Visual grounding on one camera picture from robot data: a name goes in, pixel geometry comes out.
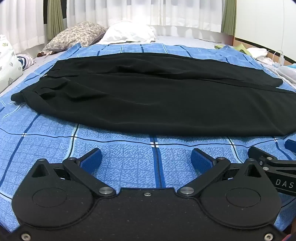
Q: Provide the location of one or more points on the striped cloth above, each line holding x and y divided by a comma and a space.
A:
25, 61

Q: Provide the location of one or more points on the blue plaid blanket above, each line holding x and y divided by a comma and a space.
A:
129, 157

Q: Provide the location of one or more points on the white sheer curtain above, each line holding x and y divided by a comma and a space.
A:
138, 11
20, 20

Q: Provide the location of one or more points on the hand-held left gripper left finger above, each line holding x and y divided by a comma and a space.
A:
92, 160

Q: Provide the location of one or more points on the floral pillow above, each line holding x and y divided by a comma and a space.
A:
74, 34

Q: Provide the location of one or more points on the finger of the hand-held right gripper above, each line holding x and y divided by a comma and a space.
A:
291, 145
256, 153

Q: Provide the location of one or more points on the black pants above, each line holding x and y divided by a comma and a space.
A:
161, 92

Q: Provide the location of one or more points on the white cloth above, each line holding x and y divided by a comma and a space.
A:
259, 53

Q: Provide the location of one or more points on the pale blue cloth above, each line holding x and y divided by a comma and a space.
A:
288, 71

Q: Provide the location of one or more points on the white printed pillow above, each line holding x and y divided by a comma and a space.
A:
8, 62

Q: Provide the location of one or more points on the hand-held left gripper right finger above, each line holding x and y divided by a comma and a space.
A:
200, 160

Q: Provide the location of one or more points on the green curtain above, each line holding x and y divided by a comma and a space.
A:
55, 18
229, 16

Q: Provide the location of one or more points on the white charger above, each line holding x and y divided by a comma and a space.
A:
281, 60

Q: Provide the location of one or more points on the green cloth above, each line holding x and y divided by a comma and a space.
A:
240, 47

